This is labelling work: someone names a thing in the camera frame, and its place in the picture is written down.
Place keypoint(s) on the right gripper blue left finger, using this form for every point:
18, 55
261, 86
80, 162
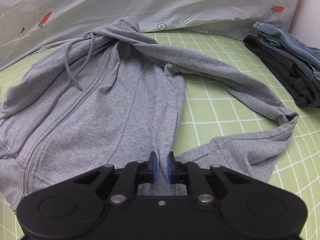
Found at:
131, 176

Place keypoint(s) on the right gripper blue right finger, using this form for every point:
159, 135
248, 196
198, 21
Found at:
192, 177

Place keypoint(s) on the grey zip hoodie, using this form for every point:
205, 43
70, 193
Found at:
114, 96

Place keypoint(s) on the folded black garment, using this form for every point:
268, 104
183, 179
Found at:
304, 92

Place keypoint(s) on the folded blue jeans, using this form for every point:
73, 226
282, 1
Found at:
284, 43

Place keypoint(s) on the grey carrot print quilt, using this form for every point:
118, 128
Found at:
28, 25

